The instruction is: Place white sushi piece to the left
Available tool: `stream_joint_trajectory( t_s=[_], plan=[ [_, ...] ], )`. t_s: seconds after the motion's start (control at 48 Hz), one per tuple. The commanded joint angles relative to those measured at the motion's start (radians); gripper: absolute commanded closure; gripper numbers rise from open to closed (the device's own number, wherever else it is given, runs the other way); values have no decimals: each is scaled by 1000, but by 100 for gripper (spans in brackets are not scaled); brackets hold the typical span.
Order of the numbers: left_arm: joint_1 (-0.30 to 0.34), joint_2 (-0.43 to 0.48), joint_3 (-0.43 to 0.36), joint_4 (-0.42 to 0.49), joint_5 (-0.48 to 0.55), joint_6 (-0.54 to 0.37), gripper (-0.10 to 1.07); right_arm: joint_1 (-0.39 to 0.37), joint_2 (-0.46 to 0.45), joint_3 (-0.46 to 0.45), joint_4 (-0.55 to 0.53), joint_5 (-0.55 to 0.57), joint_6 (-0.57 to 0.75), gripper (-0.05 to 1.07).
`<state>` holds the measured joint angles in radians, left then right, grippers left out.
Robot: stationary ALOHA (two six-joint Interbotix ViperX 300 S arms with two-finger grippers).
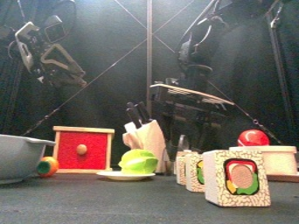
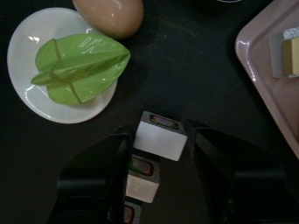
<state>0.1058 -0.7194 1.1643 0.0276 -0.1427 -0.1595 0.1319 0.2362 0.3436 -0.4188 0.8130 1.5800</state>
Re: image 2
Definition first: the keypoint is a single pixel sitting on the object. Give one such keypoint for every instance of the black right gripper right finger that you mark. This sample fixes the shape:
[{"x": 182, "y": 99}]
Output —
[{"x": 234, "y": 180}]

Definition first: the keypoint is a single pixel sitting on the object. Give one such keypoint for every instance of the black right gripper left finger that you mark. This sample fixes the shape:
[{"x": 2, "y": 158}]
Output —
[{"x": 102, "y": 175}]

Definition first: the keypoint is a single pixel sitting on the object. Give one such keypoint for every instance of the white sushi roll piece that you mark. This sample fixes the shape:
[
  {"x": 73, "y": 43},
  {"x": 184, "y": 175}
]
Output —
[
  {"x": 144, "y": 180},
  {"x": 162, "y": 137},
  {"x": 132, "y": 213}
]

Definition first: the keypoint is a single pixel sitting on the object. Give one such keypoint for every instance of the yellow egg sushi piece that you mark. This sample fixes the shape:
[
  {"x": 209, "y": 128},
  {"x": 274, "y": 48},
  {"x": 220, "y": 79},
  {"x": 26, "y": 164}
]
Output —
[{"x": 288, "y": 55}]

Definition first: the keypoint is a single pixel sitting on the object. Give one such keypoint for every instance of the pink plastic tray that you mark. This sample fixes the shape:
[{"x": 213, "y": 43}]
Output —
[{"x": 269, "y": 87}]

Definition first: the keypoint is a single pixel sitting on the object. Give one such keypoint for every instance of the green toy star fruit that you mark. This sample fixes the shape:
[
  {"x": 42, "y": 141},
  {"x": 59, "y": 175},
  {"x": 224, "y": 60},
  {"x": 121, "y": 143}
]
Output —
[{"x": 84, "y": 67}]

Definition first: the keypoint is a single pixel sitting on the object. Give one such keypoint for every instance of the white oval plate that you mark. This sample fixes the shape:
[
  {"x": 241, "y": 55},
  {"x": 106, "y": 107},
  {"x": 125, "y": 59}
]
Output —
[{"x": 27, "y": 73}]

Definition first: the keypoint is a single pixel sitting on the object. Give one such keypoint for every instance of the beige toy egg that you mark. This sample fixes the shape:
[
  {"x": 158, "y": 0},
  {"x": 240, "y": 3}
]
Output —
[{"x": 112, "y": 16}]

